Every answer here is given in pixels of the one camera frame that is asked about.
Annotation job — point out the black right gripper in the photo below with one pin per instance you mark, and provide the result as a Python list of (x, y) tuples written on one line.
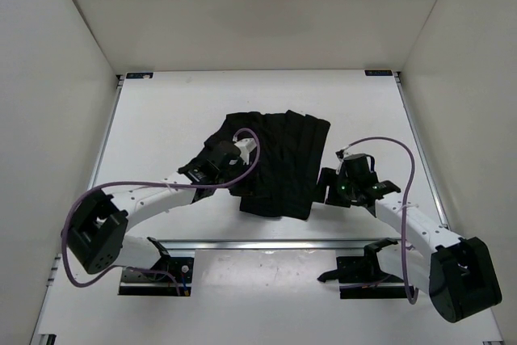
[(328, 178)]

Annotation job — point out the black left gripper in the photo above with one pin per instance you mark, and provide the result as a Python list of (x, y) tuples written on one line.
[(238, 162)]

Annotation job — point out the black pleated skirt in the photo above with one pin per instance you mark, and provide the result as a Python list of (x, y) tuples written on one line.
[(284, 180)]

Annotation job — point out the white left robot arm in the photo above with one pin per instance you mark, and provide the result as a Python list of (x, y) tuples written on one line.
[(97, 228)]

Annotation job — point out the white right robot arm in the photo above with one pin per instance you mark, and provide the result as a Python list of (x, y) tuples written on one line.
[(456, 273)]

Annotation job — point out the blue right corner label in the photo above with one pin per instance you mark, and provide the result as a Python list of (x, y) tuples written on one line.
[(378, 73)]

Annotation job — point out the blue corner label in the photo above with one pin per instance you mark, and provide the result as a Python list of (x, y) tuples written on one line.
[(139, 75), (378, 73)]

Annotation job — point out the blue left corner label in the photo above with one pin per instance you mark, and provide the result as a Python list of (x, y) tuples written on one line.
[(139, 75)]

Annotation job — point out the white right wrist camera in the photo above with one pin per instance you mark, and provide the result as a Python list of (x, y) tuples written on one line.
[(343, 153)]

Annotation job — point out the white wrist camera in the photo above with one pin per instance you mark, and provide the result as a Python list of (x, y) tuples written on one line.
[(246, 146), (343, 153)]

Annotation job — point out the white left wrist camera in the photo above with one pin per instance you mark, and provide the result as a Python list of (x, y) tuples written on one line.
[(246, 146)]

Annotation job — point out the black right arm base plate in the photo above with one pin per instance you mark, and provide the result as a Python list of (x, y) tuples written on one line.
[(360, 277)]

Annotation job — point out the aluminium table rail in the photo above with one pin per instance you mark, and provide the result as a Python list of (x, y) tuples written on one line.
[(293, 244)]

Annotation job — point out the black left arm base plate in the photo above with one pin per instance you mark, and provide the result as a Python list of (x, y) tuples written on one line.
[(180, 266)]

